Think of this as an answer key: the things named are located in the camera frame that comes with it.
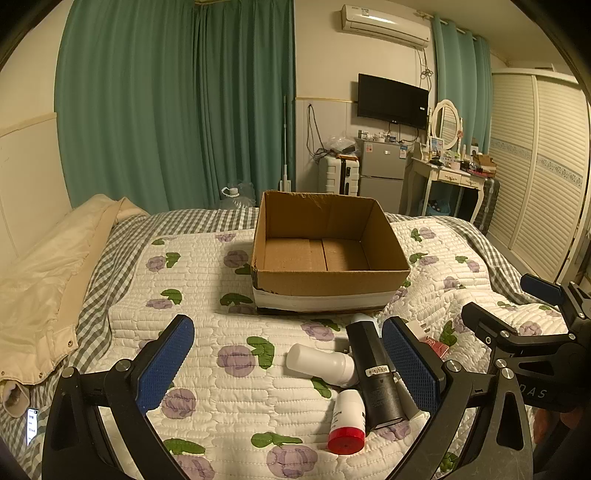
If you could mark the clear plastic bag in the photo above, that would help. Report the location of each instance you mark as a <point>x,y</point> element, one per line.
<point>340,145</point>

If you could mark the white dressing table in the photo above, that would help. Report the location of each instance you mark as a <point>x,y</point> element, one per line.
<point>443,175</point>

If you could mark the beige folded duvet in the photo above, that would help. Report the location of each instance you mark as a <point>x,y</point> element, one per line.
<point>51,277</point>

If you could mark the white suitcase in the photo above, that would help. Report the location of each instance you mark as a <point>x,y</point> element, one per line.
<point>339,175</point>

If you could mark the white flat mop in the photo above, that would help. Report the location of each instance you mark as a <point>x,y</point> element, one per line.
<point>285,152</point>

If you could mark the white plastic bottle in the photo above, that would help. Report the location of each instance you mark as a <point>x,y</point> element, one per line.
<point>318,362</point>

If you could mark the white bottle with red cap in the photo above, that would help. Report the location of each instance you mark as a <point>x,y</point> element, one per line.
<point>348,424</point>

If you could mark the white charger plug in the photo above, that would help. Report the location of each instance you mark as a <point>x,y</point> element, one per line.
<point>418,329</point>

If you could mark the white floral quilt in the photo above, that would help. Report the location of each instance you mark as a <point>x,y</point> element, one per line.
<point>221,332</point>

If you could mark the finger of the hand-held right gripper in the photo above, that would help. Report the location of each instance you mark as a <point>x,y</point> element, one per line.
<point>485,321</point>
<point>541,284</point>

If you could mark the black wall television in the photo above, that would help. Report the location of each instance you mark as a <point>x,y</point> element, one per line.
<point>392,101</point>

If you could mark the dark suitcase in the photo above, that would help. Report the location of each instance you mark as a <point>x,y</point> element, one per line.
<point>489,203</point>

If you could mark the oval white vanity mirror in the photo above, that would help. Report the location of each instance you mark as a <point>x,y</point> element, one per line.
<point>447,121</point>

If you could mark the green curtain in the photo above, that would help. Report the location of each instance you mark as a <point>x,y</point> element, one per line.
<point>464,83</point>
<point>247,101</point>
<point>129,106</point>

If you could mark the blue basket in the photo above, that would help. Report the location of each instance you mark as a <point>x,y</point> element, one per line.
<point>438,207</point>

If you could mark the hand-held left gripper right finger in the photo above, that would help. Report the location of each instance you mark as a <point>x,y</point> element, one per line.
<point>411,364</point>

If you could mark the person's right hand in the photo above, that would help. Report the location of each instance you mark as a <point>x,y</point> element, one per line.
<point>572,419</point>

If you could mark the cream headboard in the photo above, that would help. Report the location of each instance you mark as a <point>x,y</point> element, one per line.
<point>32,184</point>

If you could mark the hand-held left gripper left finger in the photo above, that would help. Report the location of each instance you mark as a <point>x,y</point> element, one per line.
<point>166,364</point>

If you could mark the small picture frame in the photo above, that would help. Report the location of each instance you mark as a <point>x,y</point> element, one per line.
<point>437,148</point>

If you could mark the white louvred wardrobe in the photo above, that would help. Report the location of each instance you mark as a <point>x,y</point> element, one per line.
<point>535,175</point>

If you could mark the clear water jug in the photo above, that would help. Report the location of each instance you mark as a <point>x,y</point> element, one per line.
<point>236,197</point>

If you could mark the red packet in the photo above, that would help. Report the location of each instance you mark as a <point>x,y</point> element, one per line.
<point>436,348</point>

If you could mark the brown cardboard box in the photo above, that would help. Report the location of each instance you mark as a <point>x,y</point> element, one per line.
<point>323,281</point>

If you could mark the black cosmetic bottle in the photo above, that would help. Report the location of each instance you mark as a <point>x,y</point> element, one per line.
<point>374,369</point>

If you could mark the smartphone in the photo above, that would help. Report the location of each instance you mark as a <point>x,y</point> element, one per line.
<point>33,427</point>

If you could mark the silver small fridge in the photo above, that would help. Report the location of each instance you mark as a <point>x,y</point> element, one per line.
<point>383,175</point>

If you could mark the white air conditioner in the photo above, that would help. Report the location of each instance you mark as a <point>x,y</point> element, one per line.
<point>385,25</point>

